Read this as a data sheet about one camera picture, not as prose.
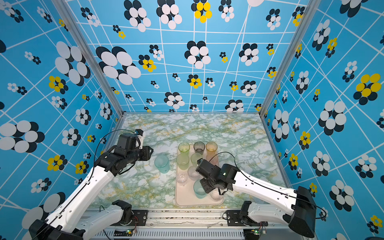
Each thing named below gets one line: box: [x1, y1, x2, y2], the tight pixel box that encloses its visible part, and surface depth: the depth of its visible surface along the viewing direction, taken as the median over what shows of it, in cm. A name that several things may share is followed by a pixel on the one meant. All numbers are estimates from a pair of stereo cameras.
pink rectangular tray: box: [174, 145, 225, 206], surface depth 85 cm
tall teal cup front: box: [154, 155, 170, 174], surface depth 88 cm
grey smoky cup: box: [193, 141, 206, 155], surface depth 97 cm
